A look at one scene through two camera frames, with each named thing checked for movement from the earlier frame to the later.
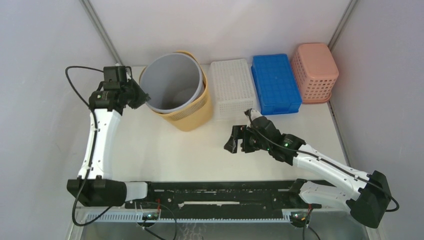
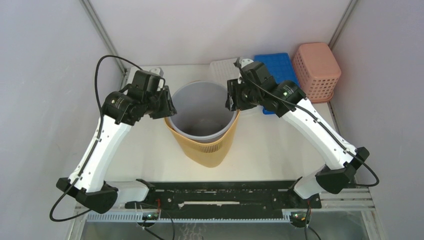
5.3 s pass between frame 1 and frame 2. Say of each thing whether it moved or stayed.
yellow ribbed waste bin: moved
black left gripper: moved
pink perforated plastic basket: stayed
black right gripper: moved
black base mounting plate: stayed
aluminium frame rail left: stayed
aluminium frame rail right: stayed
